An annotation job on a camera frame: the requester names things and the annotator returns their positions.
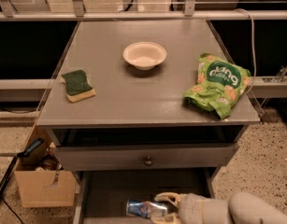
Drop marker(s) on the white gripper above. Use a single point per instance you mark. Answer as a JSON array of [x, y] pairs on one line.
[[192, 207]]

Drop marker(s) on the blue redbull can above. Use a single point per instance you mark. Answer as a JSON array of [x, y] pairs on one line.
[[145, 209]]

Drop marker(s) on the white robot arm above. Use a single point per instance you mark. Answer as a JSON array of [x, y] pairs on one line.
[[241, 208]]

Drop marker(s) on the brass drawer knob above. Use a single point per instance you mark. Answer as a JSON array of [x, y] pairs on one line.
[[148, 161]]

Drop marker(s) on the grey top drawer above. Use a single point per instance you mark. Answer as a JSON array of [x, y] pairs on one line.
[[132, 157]]

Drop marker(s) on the open grey middle drawer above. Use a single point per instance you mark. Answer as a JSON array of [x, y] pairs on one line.
[[104, 194]]

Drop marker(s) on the grey drawer cabinet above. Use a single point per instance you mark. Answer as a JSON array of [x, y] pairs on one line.
[[133, 107]]

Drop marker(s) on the green dang chips bag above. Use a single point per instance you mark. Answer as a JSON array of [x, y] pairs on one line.
[[219, 85]]

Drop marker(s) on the cardboard box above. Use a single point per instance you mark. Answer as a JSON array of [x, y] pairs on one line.
[[39, 187]]

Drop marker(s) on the green and yellow sponge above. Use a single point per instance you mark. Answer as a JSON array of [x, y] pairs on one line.
[[77, 87]]

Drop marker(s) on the white paper bowl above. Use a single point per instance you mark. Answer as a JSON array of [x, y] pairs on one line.
[[144, 55]]

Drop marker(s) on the black handled tool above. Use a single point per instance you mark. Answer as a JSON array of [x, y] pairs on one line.
[[27, 152]]

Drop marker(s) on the metal railing frame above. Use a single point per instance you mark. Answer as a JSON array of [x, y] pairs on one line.
[[118, 10]]

